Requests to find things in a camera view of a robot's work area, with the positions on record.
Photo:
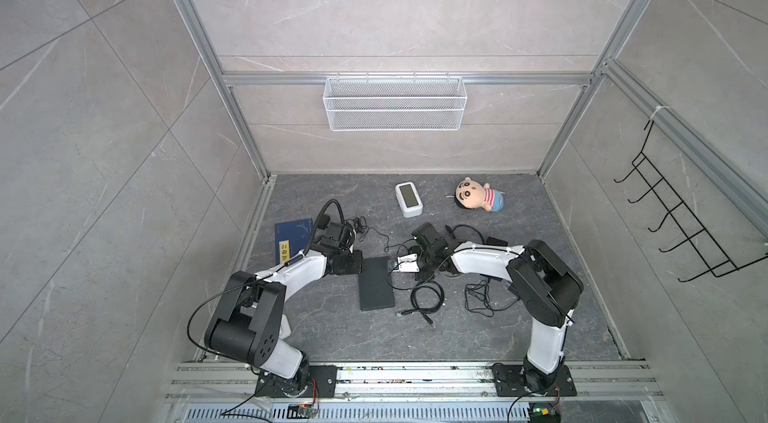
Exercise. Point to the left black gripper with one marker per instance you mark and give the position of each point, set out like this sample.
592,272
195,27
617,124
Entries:
358,262

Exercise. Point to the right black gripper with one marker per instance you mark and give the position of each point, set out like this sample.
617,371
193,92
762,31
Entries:
423,275

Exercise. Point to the black perforated box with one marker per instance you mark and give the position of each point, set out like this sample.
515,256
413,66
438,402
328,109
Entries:
375,292

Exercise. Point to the black adapter with thin cord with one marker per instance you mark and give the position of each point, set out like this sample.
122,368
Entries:
361,229

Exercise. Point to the black ribbed network switch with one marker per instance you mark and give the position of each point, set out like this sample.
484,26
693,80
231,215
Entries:
495,242

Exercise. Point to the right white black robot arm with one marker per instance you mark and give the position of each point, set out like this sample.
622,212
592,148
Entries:
543,283

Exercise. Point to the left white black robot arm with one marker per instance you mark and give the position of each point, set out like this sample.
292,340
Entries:
248,323

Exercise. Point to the blue booklet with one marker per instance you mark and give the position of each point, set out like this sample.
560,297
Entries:
291,237

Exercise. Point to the white digital clock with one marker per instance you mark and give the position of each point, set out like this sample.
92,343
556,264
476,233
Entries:
409,200

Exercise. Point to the cartoon boy plush doll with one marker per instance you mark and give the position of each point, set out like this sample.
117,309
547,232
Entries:
471,195

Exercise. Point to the white power strip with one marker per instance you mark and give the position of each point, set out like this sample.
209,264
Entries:
285,328

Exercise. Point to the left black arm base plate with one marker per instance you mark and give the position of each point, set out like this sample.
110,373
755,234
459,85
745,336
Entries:
314,380

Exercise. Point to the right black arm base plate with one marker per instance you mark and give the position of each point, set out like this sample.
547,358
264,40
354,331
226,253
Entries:
513,380

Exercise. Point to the white wire mesh basket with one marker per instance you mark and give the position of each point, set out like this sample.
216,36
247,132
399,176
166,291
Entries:
358,104

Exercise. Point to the aluminium mounting rail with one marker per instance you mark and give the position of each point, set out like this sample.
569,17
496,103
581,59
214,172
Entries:
422,381

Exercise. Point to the black wire hook rack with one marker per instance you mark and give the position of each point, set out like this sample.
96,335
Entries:
680,213

